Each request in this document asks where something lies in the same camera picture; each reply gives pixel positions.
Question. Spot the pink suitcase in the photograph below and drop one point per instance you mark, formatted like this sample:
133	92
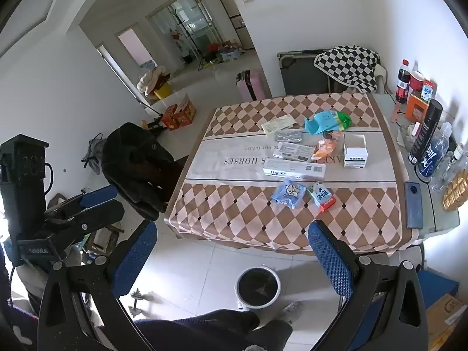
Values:
251	85

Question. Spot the plain blue box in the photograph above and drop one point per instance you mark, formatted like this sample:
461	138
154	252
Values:
438	287

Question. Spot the dark blue smartphone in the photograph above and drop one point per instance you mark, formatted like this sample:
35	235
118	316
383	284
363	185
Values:
414	204

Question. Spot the cola bottle red cap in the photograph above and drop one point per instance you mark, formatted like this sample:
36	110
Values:
402	82

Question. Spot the metal dumbbell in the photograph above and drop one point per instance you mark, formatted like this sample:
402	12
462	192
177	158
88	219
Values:
138	301

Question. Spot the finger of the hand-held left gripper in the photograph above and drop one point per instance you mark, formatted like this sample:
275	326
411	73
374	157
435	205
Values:
104	214
98	195

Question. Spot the white paper packet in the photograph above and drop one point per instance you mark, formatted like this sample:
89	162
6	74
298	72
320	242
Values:
278	124

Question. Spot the black jacket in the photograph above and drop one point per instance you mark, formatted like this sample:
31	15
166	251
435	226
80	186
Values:
135	168

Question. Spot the grey folding bed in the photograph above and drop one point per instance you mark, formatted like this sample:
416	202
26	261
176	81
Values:
296	73

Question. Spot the long white toothpaste box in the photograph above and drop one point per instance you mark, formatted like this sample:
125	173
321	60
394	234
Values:
294	170

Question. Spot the golden tray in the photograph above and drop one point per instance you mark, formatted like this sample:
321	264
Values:
456	190

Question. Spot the red paper cup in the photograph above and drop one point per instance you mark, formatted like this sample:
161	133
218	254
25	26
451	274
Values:
416	80

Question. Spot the beige clothes pile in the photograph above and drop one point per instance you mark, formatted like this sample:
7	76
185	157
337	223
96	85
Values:
150	78

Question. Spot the small red green packet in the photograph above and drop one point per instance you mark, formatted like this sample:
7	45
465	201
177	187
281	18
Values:
321	197

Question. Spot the coat rack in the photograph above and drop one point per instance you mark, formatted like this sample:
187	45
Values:
182	33

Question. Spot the black white checkered blanket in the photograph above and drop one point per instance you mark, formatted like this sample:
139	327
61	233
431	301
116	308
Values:
347	66

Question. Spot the orange snack wrapper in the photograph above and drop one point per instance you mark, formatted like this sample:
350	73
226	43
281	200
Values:
325	147

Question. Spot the brown diamond-pattern tablecloth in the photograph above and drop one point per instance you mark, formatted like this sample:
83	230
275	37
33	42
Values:
292	197

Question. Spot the silver blister pack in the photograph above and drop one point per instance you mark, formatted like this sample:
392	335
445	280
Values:
289	137

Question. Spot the black spray can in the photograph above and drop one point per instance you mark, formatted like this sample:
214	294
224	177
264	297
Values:
425	131

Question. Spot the grey bag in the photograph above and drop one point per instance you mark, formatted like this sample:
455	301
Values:
93	150

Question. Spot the grey fluffy slipper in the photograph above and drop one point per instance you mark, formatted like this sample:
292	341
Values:
292	309

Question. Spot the blue plastic wrapper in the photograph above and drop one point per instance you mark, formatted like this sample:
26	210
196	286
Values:
322	121

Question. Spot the green plastic wrapper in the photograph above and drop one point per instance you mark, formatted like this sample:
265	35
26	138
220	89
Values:
344	119

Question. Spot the clear bottle blue label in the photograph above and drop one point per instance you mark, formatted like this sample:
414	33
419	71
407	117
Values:
435	151

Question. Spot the yellow bin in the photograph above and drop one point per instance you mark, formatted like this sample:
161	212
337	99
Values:
162	89

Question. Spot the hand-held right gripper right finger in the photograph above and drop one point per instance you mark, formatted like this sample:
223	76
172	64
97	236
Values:
329	259

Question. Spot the clear plastic bottle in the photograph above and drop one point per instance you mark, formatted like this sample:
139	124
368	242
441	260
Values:
448	170

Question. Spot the grey medicine box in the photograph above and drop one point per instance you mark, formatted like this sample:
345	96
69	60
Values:
294	151

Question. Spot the blue cartoon tissue packet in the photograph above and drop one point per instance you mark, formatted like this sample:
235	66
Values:
289	192

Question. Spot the white blue milk carton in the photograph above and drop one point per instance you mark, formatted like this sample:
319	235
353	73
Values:
427	89

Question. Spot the small open white box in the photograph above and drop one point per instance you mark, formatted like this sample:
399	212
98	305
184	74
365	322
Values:
354	151

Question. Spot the brown cardboard box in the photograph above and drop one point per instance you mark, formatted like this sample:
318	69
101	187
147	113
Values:
444	318

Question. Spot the round black trash bin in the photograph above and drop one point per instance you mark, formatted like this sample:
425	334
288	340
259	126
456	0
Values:
257	287

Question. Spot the orange cardboard box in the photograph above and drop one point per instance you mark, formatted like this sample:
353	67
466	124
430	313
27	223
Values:
179	113

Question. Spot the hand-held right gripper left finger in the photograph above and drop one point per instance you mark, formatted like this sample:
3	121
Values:
136	252

